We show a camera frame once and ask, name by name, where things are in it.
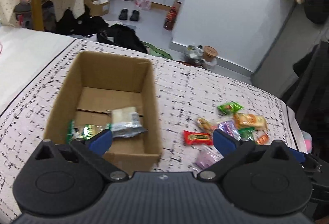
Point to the black slipper left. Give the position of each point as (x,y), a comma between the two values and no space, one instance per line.
(123,14)

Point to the patterned white bed blanket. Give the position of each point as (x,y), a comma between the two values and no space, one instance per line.
(183,94)

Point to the green floor mat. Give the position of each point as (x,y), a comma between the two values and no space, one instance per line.
(157,52)

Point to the pink plastic bag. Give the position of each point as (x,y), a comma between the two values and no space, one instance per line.
(143,4)

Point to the orange cracker pack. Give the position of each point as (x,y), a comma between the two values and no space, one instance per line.
(243,121)

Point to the purple wafer pack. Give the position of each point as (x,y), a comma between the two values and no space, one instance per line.
(229,128)

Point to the open cardboard box on floor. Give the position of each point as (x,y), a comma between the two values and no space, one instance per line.
(99,7)

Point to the red chocolate bar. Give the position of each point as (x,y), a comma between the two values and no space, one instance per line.
(194,138)

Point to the black clothes pile on floor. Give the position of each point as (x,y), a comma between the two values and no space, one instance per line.
(87,25)

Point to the small clear candy packet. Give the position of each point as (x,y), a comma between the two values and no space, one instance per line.
(206,126)

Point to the brown cardboard box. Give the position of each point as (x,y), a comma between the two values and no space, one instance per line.
(98,83)

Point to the white cracker snack pack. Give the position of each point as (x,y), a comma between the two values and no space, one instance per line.
(125,123)

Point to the green sandwich biscuit pack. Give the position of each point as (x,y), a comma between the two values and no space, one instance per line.
(85,131)

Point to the orange snack packet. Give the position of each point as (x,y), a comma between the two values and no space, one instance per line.
(262,140)

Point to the black slipper right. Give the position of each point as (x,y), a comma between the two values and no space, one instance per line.
(135,16)

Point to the small purple candy packet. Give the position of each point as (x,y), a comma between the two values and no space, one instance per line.
(206,157)

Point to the red oil bottle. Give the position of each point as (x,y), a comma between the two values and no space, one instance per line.
(170,19)

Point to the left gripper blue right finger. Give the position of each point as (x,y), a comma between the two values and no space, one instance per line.
(234,154)

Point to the black slipper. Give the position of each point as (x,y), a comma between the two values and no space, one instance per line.
(135,16)
(123,14)

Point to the light green snack packet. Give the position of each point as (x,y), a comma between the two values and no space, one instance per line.
(229,108)

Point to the dark green snack packet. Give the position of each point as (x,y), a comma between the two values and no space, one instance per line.
(247,133)

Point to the brown lidded tub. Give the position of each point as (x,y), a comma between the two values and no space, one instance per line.
(210,53)

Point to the black chair with clothes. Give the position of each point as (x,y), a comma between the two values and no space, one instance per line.
(308,95)

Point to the plastic bag by wall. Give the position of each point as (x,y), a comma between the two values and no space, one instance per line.
(194,55)

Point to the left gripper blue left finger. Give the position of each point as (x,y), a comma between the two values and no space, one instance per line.
(91,151)

